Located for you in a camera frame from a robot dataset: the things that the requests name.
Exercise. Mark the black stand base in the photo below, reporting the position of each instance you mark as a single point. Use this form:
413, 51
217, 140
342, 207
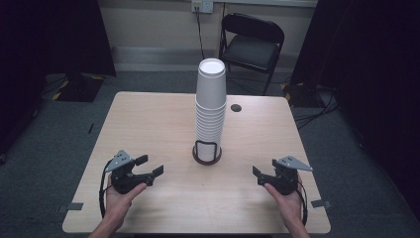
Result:
298, 95
79, 88

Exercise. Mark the grey floor tape strip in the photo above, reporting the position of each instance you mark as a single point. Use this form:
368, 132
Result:
320, 204
71, 207

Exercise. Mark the person's left hand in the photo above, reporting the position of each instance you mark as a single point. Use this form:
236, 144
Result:
117, 205

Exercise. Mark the stack of white paper cups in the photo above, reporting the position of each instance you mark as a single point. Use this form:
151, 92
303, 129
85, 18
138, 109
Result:
210, 99

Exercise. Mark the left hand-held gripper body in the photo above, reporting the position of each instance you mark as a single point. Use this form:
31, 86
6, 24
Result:
123, 180

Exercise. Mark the dark curtain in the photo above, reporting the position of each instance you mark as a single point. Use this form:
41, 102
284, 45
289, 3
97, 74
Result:
369, 59
39, 36

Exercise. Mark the small black floor tape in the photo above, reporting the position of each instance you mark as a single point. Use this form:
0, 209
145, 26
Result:
90, 128

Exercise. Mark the white wall outlet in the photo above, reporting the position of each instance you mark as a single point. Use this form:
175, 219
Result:
202, 6

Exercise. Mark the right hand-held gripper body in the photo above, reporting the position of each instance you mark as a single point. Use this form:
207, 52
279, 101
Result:
284, 181

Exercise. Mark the black folding chair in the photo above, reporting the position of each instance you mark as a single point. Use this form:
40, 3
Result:
251, 49

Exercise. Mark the black table grommet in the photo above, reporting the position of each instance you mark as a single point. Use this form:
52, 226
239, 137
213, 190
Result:
236, 108

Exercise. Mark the person's right hand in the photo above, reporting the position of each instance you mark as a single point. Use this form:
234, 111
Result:
292, 206

